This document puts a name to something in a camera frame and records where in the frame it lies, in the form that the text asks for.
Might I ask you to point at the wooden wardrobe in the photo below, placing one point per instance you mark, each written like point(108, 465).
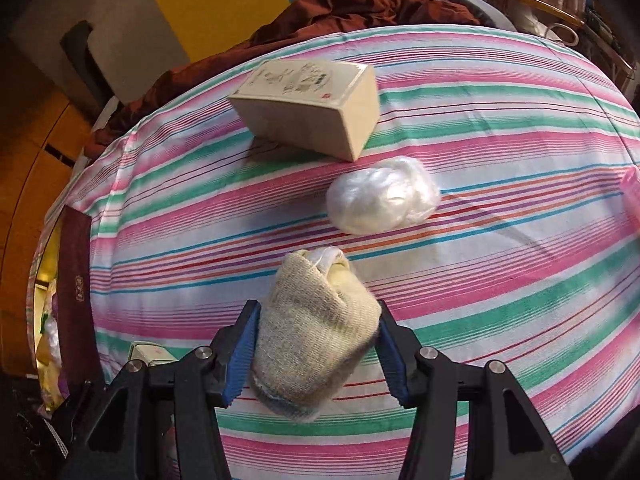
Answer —
point(25, 210)

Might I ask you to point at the cream cardboard box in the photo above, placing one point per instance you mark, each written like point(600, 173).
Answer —
point(310, 120)

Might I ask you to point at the yellow white blue headboard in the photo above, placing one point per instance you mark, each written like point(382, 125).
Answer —
point(215, 5)

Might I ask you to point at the grey bed frame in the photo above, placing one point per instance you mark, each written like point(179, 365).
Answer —
point(465, 0)

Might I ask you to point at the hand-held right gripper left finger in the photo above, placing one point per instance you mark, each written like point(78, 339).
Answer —
point(242, 355)

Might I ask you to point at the beige knitted sock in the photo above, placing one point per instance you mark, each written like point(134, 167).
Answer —
point(310, 335)

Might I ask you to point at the maroon gift box gold lining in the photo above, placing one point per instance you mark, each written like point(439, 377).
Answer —
point(75, 270)

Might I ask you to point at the wooden shelf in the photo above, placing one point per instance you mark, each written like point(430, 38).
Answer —
point(550, 5)

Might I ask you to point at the maroon blanket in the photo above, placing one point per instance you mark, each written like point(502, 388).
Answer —
point(350, 10)

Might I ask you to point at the green patterned carton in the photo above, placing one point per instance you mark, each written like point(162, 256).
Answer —
point(150, 352)

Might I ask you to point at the crumpled white plastic bag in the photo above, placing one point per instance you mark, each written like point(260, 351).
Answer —
point(380, 200)

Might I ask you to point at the striped bed sheet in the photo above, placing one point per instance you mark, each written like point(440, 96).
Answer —
point(500, 285)

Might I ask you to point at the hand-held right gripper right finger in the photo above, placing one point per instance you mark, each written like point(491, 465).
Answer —
point(395, 360)

